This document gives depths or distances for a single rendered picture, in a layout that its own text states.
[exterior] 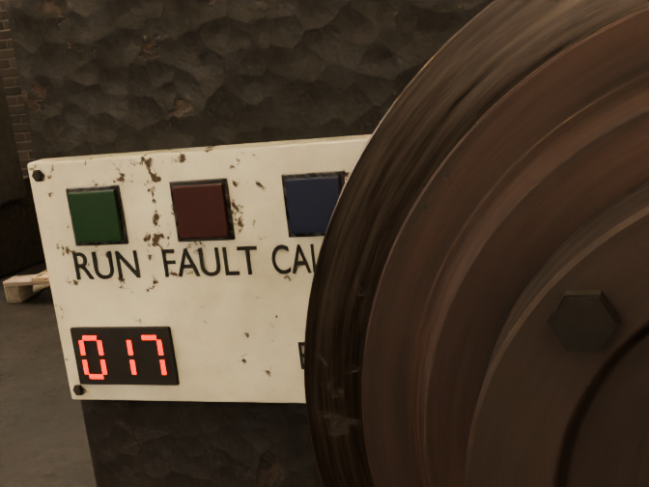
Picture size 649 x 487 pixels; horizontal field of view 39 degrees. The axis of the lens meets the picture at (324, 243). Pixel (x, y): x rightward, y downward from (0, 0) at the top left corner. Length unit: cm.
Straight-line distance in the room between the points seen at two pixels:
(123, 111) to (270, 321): 18
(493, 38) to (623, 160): 8
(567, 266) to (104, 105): 40
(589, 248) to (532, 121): 8
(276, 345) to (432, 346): 23
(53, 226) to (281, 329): 18
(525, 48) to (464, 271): 10
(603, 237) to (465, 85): 11
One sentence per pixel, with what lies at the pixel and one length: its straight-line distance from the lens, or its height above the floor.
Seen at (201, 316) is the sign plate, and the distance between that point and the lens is 65.
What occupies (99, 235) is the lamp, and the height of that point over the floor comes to 119.
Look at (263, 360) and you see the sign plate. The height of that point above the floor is 109.
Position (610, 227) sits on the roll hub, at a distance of 35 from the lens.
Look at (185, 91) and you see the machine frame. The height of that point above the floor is 128.
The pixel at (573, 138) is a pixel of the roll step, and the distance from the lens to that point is 39.
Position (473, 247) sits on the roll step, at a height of 121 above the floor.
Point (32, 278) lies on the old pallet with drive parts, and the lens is 517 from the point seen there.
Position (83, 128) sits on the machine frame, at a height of 126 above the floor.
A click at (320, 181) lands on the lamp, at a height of 122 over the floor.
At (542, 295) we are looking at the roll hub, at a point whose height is 121.
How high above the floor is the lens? 132
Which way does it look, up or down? 14 degrees down
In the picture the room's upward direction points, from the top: 7 degrees counter-clockwise
